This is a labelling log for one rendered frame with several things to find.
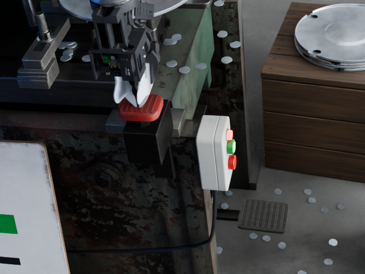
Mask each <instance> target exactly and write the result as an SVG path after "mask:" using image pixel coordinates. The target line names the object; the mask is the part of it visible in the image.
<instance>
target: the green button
mask: <svg viewBox="0 0 365 274"><path fill-rule="evenodd" d="M234 142H235V140H234V139H232V140H228V141H227V145H226V151H227V154H234V150H233V146H234Z"/></svg>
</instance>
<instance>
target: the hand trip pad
mask: <svg viewBox="0 0 365 274"><path fill-rule="evenodd" d="M162 107H163V98H162V97H161V96H160V95H157V94H149V96H148V99H147V100H146V102H145V104H144V105H143V106H142V107H141V108H139V107H134V106H133V105H132V104H131V103H130V102H129V101H128V100H127V99H126V98H123V99H122V101H121V103H120V105H119V107H118V111H117V113H118V117H119V118H120V119H121V120H125V121H141V122H152V121H155V120H156V119H157V118H158V117H159V116H160V113H161V110H162Z"/></svg>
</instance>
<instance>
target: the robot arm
mask: <svg viewBox="0 0 365 274"><path fill-rule="evenodd" d="M90 5H91V9H92V10H93V13H92V15H91V16H92V20H93V25H94V28H95V33H96V37H95V39H94V41H93V43H92V45H91V47H90V48H89V50H88V52H89V56H90V60H91V65H92V69H93V74H94V77H95V80H97V79H98V77H99V75H100V73H101V72H104V73H105V74H106V75H112V76H113V77H114V79H115V89H114V101H115V102H116V103H119V102H120V101H121V100H122V99H123V98H126V99H127V100H128V101H129V102H130V103H131V104H132V105H133V106H134V107H139V108H141V107H142V106H143V105H144V104H145V102H146V100H147V99H148V96H149V94H150V91H151V88H152V86H153V83H154V79H155V76H156V74H157V71H158V68H159V65H160V53H159V50H158V47H157V41H153V39H152V36H151V32H152V30H151V29H149V28H148V27H146V23H142V22H147V20H153V19H154V4H148V3H147V1H142V0H90ZM98 53H100V56H101V60H102V64H101V66H100V63H99V58H98ZM94 54H95V56H96V61H97V68H96V69H95V64H94V61H93V56H94ZM136 77H137V80H138V83H137V86H136V87H137V90H136V88H135V81H134V80H135V78H136Z"/></svg>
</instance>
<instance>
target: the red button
mask: <svg viewBox="0 0 365 274"><path fill-rule="evenodd" d="M235 168H236V156H235V155H229V159H228V169H229V170H235Z"/></svg>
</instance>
